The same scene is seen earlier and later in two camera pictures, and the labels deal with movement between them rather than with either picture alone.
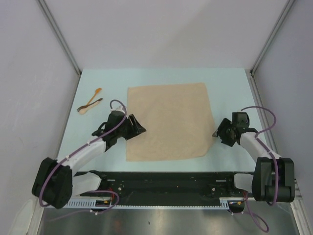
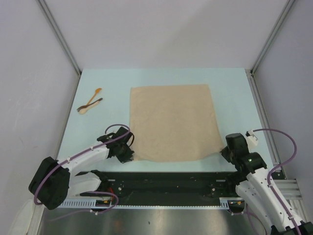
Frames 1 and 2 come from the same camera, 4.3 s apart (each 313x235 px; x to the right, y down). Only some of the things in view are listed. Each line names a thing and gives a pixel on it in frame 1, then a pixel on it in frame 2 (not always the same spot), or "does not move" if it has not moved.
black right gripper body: x=226 y=133 -> x=230 y=156
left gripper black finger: x=138 y=129 -> x=125 y=158
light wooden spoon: x=83 y=110 does not move
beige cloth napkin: x=178 y=120 does not move
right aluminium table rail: x=269 y=133 does not move
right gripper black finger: x=214 y=134 -> x=224 y=152
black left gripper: x=165 y=188 does not move
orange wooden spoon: x=97 y=91 does not move
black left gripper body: x=127 y=130 -> x=125 y=151
